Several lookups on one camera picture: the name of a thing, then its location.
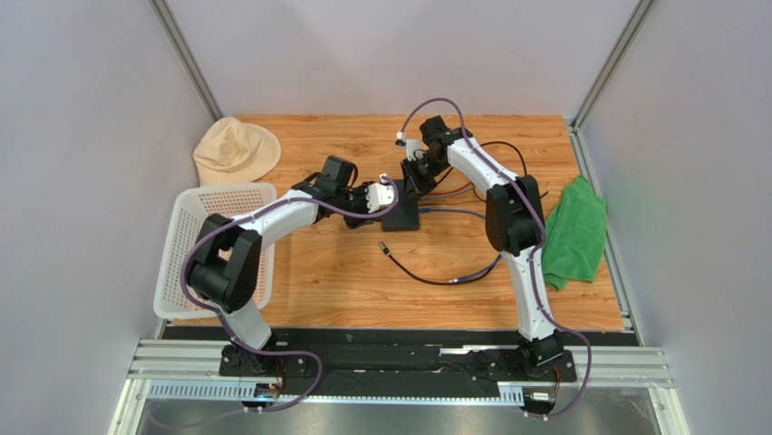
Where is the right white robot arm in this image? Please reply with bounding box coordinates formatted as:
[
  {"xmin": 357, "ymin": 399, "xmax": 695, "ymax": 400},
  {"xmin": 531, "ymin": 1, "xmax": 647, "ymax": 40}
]
[{"xmin": 397, "ymin": 116, "xmax": 564, "ymax": 379}]

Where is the black network switch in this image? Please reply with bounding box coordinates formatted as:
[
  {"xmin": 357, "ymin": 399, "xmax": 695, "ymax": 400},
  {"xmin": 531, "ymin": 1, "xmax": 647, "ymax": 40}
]
[{"xmin": 381, "ymin": 159, "xmax": 428, "ymax": 232}]

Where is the aluminium front rail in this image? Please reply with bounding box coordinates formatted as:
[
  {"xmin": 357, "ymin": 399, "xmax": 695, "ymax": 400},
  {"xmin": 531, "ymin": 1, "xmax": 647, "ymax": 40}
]
[{"xmin": 110, "ymin": 340, "xmax": 689, "ymax": 434}]

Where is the beige bucket hat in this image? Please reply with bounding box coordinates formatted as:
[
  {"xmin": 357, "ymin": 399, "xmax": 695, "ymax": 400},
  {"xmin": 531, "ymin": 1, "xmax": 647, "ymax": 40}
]
[{"xmin": 192, "ymin": 117, "xmax": 282, "ymax": 187}]

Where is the red ethernet cable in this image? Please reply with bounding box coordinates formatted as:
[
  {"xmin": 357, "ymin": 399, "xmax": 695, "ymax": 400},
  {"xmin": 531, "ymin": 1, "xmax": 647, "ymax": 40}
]
[{"xmin": 431, "ymin": 180, "xmax": 474, "ymax": 198}]

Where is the grey ethernet cable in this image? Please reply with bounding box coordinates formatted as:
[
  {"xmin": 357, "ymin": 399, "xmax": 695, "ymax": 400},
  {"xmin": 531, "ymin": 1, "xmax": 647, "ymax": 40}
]
[{"xmin": 431, "ymin": 183, "xmax": 478, "ymax": 200}]

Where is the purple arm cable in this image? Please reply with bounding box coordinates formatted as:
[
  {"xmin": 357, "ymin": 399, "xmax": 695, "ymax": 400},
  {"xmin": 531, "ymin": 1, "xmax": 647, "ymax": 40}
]
[
  {"xmin": 398, "ymin": 97, "xmax": 593, "ymax": 421},
  {"xmin": 180, "ymin": 176, "xmax": 400, "ymax": 414}
]

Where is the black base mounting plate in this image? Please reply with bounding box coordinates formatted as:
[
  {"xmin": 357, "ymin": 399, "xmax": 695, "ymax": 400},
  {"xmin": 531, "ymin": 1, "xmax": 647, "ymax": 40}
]
[{"xmin": 161, "ymin": 325, "xmax": 638, "ymax": 399}]

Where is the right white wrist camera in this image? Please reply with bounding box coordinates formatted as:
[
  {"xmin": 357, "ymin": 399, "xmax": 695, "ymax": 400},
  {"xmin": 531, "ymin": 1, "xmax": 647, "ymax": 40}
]
[{"xmin": 395, "ymin": 131, "xmax": 425, "ymax": 161}]

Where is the green cloth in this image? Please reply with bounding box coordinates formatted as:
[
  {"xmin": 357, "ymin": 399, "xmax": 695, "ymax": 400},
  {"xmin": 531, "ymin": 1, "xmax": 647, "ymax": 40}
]
[{"xmin": 542, "ymin": 175, "xmax": 607, "ymax": 291}]

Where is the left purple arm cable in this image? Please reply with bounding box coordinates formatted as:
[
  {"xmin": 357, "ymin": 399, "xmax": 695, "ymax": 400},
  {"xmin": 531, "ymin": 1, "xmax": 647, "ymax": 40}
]
[{"xmin": 180, "ymin": 176, "xmax": 400, "ymax": 414}]

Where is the white plastic basket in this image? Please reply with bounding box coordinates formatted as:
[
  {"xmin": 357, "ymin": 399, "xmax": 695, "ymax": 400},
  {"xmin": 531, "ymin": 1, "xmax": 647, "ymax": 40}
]
[{"xmin": 153, "ymin": 182, "xmax": 277, "ymax": 321}]

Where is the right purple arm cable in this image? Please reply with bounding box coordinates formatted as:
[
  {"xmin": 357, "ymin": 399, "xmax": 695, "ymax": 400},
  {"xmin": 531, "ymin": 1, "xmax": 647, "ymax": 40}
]
[{"xmin": 398, "ymin": 97, "xmax": 593, "ymax": 421}]

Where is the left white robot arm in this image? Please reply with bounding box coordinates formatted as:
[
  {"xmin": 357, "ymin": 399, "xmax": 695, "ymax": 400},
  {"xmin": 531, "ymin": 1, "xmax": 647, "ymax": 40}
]
[{"xmin": 179, "ymin": 156, "xmax": 399, "ymax": 375}]

